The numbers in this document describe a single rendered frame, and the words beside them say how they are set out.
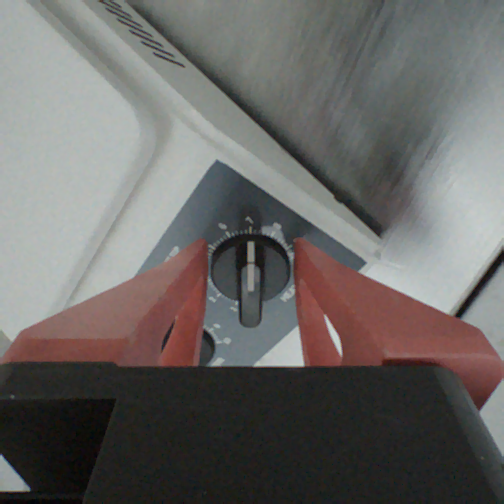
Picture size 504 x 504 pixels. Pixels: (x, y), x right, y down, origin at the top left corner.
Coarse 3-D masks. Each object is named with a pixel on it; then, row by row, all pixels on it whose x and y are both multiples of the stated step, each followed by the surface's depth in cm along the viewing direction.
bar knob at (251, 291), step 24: (240, 240) 13; (264, 240) 13; (216, 264) 14; (240, 264) 12; (264, 264) 14; (288, 264) 14; (216, 288) 14; (240, 288) 12; (264, 288) 14; (240, 312) 13
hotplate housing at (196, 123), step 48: (48, 0) 12; (96, 0) 14; (96, 48) 12; (144, 48) 13; (144, 96) 12; (192, 96) 13; (192, 144) 12; (240, 144) 12; (144, 192) 13; (288, 192) 13; (144, 240) 13; (96, 288) 15; (288, 336) 17
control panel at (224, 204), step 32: (192, 192) 12; (224, 192) 12; (256, 192) 12; (192, 224) 13; (224, 224) 13; (256, 224) 13; (288, 224) 13; (160, 256) 14; (288, 256) 14; (352, 256) 14; (288, 288) 15; (224, 320) 16; (288, 320) 16; (224, 352) 17; (256, 352) 17
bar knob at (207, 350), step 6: (168, 330) 15; (168, 336) 15; (204, 336) 16; (162, 342) 15; (204, 342) 16; (210, 342) 16; (162, 348) 15; (204, 348) 16; (210, 348) 16; (204, 354) 16; (210, 354) 16; (204, 360) 17; (210, 360) 17
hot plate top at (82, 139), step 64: (0, 0) 11; (0, 64) 12; (64, 64) 10; (0, 128) 12; (64, 128) 11; (128, 128) 10; (0, 192) 13; (64, 192) 12; (128, 192) 11; (0, 256) 14; (64, 256) 12; (0, 320) 15
